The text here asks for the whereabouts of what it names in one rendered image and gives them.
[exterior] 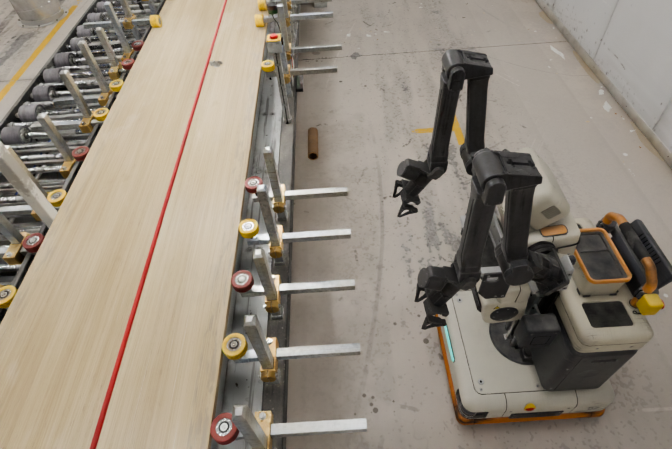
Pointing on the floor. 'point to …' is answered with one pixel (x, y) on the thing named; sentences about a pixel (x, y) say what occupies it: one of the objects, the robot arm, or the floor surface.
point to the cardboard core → (312, 143)
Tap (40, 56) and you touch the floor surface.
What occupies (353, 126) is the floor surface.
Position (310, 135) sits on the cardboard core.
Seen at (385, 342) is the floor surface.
